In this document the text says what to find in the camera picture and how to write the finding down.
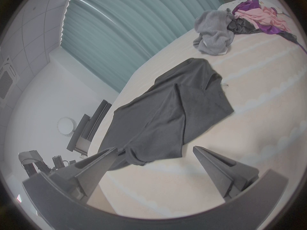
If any bed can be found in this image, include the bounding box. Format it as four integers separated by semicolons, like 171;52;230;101
87;0;307;220

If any round white mirror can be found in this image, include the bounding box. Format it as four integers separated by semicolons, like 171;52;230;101
57;117;75;135

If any white ceiling air conditioner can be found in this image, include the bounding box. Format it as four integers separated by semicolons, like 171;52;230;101
0;58;20;108

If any blue-green curtain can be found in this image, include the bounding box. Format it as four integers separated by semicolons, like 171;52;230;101
59;0;156;93
72;0;226;57

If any pile of clothes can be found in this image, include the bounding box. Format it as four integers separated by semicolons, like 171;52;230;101
227;0;307;54

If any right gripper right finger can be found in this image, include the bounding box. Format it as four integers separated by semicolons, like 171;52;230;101
193;146;260;199

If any black dressing table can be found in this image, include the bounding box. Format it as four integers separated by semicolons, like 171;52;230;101
67;114;93;156

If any grey garment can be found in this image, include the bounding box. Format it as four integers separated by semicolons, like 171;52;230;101
193;9;235;56

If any white printed pillow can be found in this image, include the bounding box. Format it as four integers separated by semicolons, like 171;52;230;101
217;0;288;16

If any black T-shirt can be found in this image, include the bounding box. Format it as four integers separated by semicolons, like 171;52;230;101
97;58;234;171

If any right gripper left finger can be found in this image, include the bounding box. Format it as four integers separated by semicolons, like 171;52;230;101
49;147;118;198

